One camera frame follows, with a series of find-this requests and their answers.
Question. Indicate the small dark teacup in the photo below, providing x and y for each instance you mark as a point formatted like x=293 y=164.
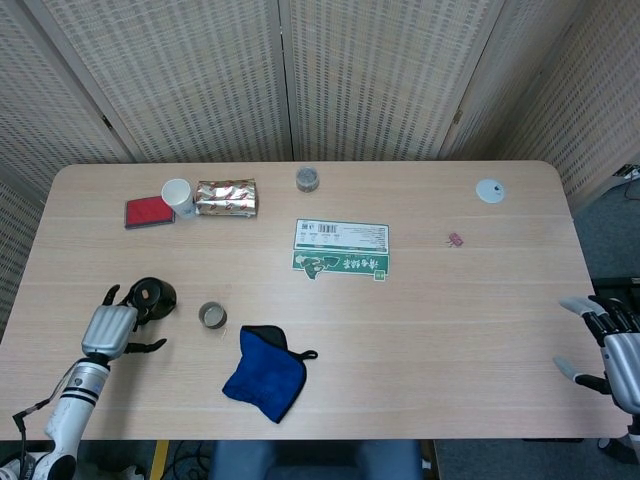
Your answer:
x=213 y=316

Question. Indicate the black box beside table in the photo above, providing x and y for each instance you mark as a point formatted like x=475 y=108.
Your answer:
x=617 y=287

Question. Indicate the metal screen hinge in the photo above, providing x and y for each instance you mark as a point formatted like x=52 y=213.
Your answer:
x=106 y=122
x=458 y=118

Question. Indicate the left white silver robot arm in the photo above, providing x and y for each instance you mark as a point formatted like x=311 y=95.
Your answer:
x=70 y=415

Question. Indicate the white paper cup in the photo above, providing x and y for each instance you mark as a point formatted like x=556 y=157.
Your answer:
x=179 y=197

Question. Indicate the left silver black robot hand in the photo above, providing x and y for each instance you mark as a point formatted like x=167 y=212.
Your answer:
x=107 y=332

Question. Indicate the small round clear jar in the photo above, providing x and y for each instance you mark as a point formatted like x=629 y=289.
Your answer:
x=307 y=179

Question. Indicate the green white paper package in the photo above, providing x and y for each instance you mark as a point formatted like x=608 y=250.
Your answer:
x=340 y=250

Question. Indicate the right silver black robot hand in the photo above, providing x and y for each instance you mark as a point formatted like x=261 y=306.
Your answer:
x=625 y=365

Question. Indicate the pink binder clip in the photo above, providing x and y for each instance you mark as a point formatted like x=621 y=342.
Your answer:
x=455 y=240

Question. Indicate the yellow floor strip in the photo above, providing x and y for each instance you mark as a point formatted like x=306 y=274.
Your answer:
x=160 y=460

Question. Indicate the woven wooden folding screen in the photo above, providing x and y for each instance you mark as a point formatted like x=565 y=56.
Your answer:
x=200 y=75

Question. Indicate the white round lid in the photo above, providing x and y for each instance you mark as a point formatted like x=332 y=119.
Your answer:
x=490 y=191

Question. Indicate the small black teapot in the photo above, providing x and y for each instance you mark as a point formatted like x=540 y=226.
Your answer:
x=160 y=300

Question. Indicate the red ink pad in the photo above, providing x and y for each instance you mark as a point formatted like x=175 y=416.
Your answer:
x=149 y=212

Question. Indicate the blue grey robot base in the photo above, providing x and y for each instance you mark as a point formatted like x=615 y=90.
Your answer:
x=315 y=460

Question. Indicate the gold foil tea package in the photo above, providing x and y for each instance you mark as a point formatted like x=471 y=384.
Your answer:
x=227 y=199

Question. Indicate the blue cloth with black trim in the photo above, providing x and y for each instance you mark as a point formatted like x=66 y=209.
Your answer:
x=260 y=380

